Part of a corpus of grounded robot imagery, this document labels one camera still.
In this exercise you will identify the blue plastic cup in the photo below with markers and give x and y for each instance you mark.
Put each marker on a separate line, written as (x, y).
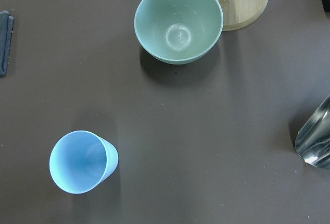
(81, 160)

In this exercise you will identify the green plastic bowl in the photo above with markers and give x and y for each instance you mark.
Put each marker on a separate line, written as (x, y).
(178, 32)

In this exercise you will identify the metal ice scoop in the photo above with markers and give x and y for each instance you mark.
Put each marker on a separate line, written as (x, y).
(312, 141)

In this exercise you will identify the grey folded cloth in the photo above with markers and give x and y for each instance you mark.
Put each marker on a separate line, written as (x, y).
(7, 23)

